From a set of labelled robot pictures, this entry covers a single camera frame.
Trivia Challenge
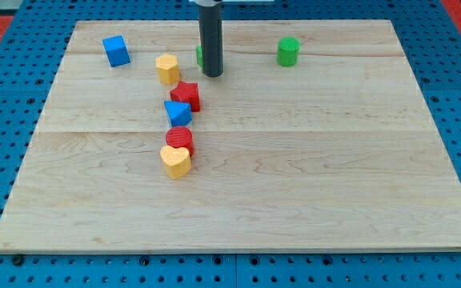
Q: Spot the green block behind rod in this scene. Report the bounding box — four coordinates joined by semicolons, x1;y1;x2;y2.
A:
195;46;203;69

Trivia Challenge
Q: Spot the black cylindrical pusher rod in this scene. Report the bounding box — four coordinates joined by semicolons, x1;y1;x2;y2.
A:
196;0;223;78

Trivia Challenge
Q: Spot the red star block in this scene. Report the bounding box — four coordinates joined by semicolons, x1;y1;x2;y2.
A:
170;81;201;112

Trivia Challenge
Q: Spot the blue triangle block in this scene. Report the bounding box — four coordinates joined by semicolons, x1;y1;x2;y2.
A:
164;101;192;127

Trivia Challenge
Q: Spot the green cylinder block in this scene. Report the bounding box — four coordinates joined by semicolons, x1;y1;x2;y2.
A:
276;37;301;67

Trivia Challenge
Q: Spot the yellow heart block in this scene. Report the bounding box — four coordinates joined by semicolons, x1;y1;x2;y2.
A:
160;146;191;179

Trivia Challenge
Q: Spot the red cylinder block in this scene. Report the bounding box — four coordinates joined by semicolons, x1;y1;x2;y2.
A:
165;126;194;157

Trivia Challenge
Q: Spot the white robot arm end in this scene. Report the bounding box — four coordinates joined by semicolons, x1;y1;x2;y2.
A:
188;0;275;7

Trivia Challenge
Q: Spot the wooden board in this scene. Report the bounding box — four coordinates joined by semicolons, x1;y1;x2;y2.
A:
0;20;461;254

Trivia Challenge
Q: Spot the yellow hexagon block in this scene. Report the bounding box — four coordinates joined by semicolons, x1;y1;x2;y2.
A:
155;54;180;85

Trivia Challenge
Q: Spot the blue cube block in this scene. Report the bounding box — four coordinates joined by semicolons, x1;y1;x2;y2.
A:
102;35;130;67

